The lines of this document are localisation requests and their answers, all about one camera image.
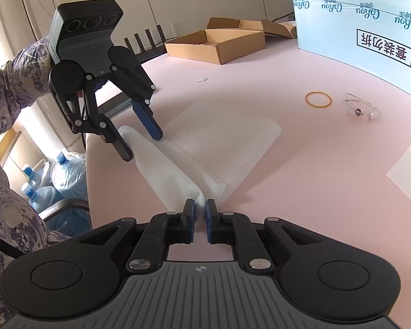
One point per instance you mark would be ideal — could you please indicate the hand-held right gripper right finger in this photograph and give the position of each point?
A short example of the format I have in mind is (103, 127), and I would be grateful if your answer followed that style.
(210, 219)

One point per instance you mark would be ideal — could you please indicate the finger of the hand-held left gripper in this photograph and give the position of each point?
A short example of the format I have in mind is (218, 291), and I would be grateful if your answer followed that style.
(152, 125)
(123, 149)

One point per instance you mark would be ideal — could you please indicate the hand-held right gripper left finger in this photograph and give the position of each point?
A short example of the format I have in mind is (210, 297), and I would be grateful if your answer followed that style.
(191, 219)

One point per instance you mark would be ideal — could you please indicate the white translucent shopping bag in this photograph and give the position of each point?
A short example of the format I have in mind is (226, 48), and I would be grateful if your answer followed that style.
(219, 133)

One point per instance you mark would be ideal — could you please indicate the person's left forearm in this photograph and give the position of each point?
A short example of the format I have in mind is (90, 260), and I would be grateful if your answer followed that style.
(17, 75)

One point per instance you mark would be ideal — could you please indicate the blue water jug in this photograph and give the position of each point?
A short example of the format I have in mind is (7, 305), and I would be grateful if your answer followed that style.
(29, 171)
(46, 198)
(70, 178)

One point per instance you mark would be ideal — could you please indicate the open brown cardboard box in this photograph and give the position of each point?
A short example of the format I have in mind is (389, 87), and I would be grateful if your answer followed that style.
(198, 48)

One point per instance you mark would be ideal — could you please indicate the person's patterned jacket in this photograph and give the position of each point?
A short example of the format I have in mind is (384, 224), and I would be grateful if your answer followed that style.
(13, 212)

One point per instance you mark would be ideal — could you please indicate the orange rubber band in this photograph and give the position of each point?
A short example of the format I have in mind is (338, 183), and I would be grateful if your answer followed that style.
(308, 101)

